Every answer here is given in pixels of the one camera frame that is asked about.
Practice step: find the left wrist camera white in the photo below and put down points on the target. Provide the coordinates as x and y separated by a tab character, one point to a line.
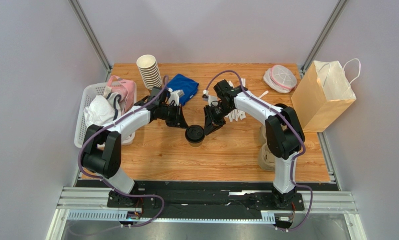
175	97

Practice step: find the right aluminium frame post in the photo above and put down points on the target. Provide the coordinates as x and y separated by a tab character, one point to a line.
327	29

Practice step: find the single brown paper cup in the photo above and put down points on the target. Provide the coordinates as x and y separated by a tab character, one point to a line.
196	144

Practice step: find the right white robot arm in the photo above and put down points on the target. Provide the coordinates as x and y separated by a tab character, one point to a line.
284	135

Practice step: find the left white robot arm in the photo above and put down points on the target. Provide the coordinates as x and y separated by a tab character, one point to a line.
101	154

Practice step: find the stack of paper cups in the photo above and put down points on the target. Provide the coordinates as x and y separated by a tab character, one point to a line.
150	72

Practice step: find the black cup lid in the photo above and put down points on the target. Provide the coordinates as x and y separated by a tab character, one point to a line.
195	134

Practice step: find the left aluminium frame post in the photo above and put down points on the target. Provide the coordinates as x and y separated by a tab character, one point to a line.
83	19

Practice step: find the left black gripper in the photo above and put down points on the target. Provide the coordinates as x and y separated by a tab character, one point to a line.
179	121

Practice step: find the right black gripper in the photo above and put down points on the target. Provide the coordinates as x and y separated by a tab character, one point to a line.
211	115

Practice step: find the pink cloth item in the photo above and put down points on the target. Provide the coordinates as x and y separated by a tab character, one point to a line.
125	88

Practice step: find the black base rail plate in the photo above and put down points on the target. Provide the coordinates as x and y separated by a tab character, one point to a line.
205	200

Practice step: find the white plastic basket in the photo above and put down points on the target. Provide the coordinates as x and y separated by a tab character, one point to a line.
88	96

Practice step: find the brown paper bag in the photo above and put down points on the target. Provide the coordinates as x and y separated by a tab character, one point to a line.
323	95

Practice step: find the blue folded cloth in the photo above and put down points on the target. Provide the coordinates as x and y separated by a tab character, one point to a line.
189	86

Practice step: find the stack of black lids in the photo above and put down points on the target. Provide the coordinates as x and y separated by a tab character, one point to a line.
282	107

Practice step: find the white pink mesh pouch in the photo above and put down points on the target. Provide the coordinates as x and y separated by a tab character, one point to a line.
280	79

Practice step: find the white crumpled garment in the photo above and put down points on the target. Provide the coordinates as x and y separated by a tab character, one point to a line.
102	110

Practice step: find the aluminium frame post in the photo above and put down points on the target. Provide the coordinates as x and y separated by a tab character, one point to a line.
83	19
327	29

